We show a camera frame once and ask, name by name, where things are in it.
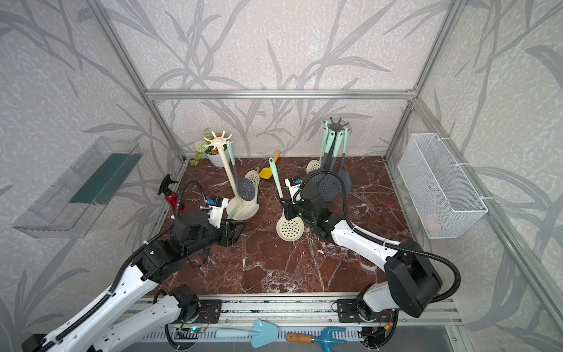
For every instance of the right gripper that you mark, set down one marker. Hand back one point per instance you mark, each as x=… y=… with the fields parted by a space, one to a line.
x=287 y=207

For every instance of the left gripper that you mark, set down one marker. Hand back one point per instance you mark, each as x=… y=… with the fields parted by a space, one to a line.
x=232 y=237

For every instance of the small cream skimmer green handle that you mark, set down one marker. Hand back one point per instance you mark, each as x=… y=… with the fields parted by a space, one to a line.
x=287 y=230

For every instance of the large cream skimmer green handle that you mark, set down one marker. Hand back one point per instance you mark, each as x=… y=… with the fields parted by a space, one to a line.
x=313 y=165

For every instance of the grey skimmer green handle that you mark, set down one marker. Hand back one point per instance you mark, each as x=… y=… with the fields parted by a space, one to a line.
x=327 y=148
x=323 y=140

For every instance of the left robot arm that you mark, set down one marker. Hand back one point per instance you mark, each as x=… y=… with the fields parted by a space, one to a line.
x=96 y=327

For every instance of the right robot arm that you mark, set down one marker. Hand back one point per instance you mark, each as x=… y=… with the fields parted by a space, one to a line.
x=411 y=280

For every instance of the cream utensil rack stand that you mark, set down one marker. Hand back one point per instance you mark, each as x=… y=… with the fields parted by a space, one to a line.
x=221 y=145

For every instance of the dark grey utensil rack stand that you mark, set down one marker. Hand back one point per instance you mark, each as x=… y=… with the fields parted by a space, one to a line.
x=335 y=126

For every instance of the red spray bottle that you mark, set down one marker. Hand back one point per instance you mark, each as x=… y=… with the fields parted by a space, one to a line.
x=170 y=196

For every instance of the yellow toy shovel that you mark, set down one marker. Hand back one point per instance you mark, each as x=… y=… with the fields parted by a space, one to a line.
x=266 y=173

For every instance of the light blue garden trowel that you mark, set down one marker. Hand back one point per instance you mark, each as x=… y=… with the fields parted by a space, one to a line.
x=261 y=334

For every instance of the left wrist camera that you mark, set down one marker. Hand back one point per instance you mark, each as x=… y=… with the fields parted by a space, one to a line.
x=214 y=207

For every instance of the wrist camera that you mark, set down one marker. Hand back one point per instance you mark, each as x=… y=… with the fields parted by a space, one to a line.
x=294 y=184
x=214 y=207

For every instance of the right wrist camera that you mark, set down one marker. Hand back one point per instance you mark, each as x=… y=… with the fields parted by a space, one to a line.
x=294 y=184

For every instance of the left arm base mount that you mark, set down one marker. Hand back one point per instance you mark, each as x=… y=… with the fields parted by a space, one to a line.
x=207 y=311

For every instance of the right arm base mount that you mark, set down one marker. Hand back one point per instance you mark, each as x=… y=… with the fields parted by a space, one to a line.
x=353 y=311

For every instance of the blue garden fork wooden handle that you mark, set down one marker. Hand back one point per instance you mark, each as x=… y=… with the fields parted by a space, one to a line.
x=325 y=340

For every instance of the clear plastic wall shelf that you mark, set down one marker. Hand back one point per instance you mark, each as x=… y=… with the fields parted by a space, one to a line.
x=70 y=207

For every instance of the white wire mesh basket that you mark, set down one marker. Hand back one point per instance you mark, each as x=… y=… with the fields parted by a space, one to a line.
x=445 y=200

